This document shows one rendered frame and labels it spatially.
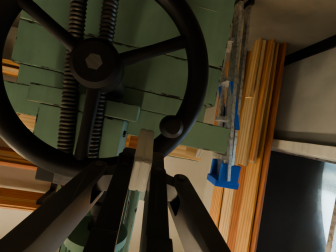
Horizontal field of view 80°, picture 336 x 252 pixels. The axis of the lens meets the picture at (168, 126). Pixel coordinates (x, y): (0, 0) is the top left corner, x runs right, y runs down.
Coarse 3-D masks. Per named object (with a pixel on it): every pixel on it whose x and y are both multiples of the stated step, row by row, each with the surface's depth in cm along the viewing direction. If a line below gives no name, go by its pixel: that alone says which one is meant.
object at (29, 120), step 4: (20, 116) 56; (24, 116) 56; (28, 116) 56; (32, 116) 56; (24, 120) 56; (28, 120) 56; (32, 120) 56; (24, 124) 56; (28, 124) 56; (32, 124) 56
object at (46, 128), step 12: (48, 108) 33; (60, 108) 33; (36, 120) 33; (48, 120) 33; (108, 120) 34; (120, 120) 34; (36, 132) 33; (48, 132) 33; (108, 132) 34; (120, 132) 34; (72, 144) 33; (108, 144) 34; (120, 144) 37; (108, 156) 34
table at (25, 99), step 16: (16, 96) 41; (32, 96) 33; (48, 96) 33; (80, 96) 33; (16, 112) 41; (32, 112) 41; (112, 112) 34; (128, 112) 34; (144, 112) 44; (128, 128) 44; (144, 128) 44; (192, 128) 45; (208, 128) 46; (224, 128) 46; (192, 144) 45; (208, 144) 46; (224, 144) 46
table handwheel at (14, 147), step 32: (0, 0) 23; (32, 0) 25; (160, 0) 26; (0, 32) 24; (64, 32) 25; (192, 32) 26; (0, 64) 25; (96, 64) 24; (128, 64) 26; (192, 64) 26; (0, 96) 24; (96, 96) 25; (192, 96) 26; (0, 128) 23; (32, 160) 24; (64, 160) 24
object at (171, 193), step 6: (156, 156) 19; (162, 156) 19; (156, 162) 18; (162, 162) 18; (168, 180) 16; (168, 186) 15; (168, 192) 15; (174, 192) 15; (168, 198) 15; (174, 198) 15
